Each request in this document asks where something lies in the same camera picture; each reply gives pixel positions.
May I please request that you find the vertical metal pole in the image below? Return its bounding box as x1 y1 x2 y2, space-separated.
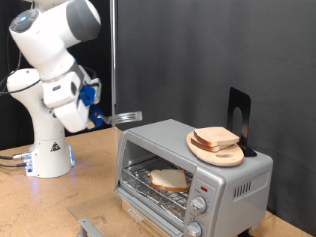
109 0 118 128

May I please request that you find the silver toaster oven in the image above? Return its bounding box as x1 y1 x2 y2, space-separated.
113 118 274 237

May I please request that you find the black base cable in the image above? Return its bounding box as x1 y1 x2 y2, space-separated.
0 161 29 169

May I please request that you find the white bread slice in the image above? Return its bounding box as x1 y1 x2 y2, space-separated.
193 126 241 148
149 168 191 194
190 137 231 153

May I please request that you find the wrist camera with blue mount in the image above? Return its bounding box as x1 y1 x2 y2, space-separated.
78 77 102 107

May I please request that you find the silver oven knob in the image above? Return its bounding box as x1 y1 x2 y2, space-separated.
185 220 203 237
190 197 208 215

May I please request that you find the glass oven door with handle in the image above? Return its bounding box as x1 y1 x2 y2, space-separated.
67 187 186 237

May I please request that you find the base cable with silver connector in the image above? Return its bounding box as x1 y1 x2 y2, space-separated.
0 151 33 161

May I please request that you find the round wooden cutting board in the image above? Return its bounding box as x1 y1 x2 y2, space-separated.
185 130 245 168

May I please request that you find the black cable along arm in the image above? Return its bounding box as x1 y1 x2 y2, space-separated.
0 31 43 97

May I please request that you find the black metal bookend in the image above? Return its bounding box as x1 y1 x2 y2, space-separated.
226 86 258 158

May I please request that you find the black spatula with blue block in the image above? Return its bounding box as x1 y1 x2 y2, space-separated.
87 104 144 131

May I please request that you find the wooden block under oven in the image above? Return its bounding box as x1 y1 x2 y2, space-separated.
121 198 172 237

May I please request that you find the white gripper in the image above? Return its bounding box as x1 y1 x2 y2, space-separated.
53 98 96 134

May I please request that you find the metal wire oven rack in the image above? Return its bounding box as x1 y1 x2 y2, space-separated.
121 156 194 221

